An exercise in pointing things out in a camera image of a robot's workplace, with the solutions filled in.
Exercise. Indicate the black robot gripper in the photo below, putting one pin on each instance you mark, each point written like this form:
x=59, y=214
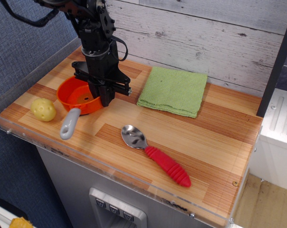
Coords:
x=101, y=72

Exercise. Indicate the orange pan with grey handle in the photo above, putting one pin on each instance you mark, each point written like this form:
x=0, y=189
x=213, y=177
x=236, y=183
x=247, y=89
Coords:
x=76, y=98

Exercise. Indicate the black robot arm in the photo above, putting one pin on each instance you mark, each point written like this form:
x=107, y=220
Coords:
x=95, y=28

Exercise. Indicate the yellow toy potato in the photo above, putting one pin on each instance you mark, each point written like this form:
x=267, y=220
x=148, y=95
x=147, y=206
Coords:
x=43, y=109

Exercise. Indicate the clear acrylic table guard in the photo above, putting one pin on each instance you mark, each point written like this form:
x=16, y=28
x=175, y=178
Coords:
x=214, y=148

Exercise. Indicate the green folded cloth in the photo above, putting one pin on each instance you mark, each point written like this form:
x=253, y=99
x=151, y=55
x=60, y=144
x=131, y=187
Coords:
x=175, y=91

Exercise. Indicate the grey toy kitchen cabinet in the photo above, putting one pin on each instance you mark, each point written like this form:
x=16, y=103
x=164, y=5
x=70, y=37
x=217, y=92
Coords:
x=73, y=181

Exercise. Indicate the silver dispenser button panel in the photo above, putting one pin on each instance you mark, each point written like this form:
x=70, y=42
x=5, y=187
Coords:
x=111, y=212

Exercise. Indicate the yellow object at bottom left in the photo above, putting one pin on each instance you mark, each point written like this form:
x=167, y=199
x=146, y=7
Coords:
x=20, y=223

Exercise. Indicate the white ribbed toy sink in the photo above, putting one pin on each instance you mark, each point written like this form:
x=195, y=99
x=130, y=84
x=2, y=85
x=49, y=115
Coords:
x=274, y=124

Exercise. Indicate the metal spoon with red handle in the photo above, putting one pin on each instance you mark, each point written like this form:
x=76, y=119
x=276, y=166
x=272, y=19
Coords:
x=134, y=138

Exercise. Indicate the black right upright post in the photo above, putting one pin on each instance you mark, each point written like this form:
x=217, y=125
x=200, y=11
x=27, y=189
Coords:
x=274, y=76

